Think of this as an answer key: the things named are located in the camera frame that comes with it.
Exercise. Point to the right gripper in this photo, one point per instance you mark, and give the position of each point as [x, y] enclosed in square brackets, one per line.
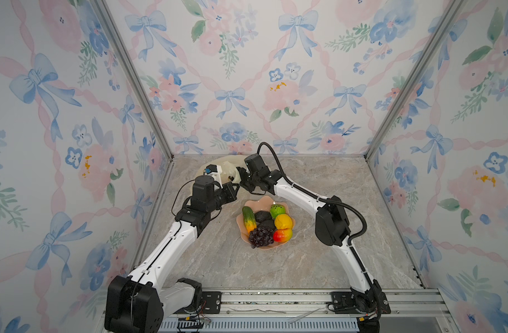
[243, 172]

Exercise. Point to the red yellow peach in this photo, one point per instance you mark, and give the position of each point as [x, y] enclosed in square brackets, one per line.
[282, 235]

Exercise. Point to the green yellow cucumber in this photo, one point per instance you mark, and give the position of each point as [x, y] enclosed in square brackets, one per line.
[250, 222]

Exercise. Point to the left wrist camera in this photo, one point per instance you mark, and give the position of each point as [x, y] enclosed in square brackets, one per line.
[215, 171]

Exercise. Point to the yellow lemon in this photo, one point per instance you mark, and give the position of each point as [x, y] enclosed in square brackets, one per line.
[283, 222]

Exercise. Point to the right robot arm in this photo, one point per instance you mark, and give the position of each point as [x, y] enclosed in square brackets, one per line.
[337, 224]

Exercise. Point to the left corner aluminium post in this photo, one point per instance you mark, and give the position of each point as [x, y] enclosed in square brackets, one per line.
[112, 32]

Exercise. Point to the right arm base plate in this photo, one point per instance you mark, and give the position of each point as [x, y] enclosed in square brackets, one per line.
[352, 302]

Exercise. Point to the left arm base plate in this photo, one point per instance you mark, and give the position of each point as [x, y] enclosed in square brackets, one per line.
[208, 302]

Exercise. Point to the dark avocado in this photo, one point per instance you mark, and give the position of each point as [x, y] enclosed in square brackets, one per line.
[268, 224]
[262, 216]

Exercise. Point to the purple grape bunch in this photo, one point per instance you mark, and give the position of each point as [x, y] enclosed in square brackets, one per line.
[261, 237]

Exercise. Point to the aluminium front rail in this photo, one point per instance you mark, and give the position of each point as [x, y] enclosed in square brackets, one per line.
[306, 310]

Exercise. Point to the pink scalloped plate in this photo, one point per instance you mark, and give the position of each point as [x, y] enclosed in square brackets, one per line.
[262, 204]

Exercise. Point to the green custard apple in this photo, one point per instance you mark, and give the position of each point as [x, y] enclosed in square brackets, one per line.
[277, 210]

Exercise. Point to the corner aluminium post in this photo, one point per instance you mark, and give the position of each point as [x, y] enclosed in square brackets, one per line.
[112, 32]
[431, 47]

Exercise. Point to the yellow plastic bag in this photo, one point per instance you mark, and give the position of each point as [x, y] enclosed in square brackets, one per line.
[230, 172]

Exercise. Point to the right corner aluminium post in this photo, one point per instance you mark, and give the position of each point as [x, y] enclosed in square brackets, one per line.
[431, 47]

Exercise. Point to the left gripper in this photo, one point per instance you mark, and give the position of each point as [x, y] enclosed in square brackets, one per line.
[231, 195]

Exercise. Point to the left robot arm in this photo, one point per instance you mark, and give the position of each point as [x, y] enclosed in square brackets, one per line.
[138, 302]

